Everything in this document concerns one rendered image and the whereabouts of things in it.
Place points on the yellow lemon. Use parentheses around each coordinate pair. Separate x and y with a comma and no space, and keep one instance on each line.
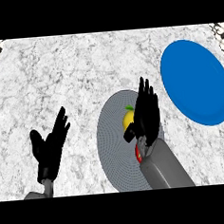
(128,119)

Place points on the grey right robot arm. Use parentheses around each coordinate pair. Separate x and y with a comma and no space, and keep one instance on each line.
(164,167)

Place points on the blue plate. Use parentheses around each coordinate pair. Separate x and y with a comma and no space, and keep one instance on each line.
(195,82)

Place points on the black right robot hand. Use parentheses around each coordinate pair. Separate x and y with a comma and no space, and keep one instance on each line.
(146,114)

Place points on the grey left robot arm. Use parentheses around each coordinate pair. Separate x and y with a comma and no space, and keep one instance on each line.
(40,191)

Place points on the red fruit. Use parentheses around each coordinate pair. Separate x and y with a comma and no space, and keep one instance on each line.
(137,153)

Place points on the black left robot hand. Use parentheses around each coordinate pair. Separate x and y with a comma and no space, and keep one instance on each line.
(50,147)

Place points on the round grey placemat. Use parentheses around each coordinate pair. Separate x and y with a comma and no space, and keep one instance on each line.
(116,148)

